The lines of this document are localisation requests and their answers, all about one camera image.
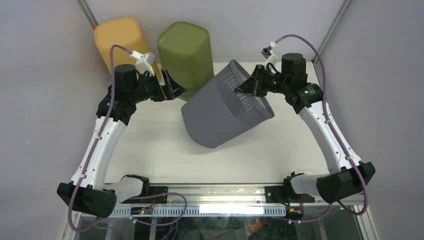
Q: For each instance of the grey plastic basket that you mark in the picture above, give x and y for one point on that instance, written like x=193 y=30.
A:
x=217 y=114

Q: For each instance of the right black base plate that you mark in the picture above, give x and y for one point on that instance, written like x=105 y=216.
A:
x=288 y=195

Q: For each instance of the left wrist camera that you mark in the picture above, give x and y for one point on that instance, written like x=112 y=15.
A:
x=144 y=61

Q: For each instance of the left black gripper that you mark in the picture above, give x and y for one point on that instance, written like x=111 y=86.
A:
x=173 y=88

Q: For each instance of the right aluminium corner post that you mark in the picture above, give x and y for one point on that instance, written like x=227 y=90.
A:
x=334 y=25

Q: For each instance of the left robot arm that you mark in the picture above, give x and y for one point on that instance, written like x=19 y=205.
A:
x=87 y=192

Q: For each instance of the aluminium front rail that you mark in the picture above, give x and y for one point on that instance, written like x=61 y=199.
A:
x=256 y=194

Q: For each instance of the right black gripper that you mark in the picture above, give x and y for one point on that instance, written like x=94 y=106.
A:
x=252 y=85

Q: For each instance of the white slotted cable duct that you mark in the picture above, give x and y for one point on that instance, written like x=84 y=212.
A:
x=202 y=210

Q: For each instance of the left aluminium corner post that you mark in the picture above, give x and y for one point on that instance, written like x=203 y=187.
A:
x=87 y=12

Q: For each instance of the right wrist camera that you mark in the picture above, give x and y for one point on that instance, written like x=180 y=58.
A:
x=269 y=54

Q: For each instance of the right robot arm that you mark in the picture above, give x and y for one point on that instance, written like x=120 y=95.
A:
x=348 y=173

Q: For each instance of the aluminium corner post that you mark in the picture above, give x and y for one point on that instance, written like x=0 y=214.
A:
x=87 y=12
x=334 y=25

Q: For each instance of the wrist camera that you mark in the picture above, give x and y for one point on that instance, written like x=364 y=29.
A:
x=269 y=54
x=144 y=61

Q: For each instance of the green plastic basket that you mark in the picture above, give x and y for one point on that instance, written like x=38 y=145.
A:
x=185 y=51

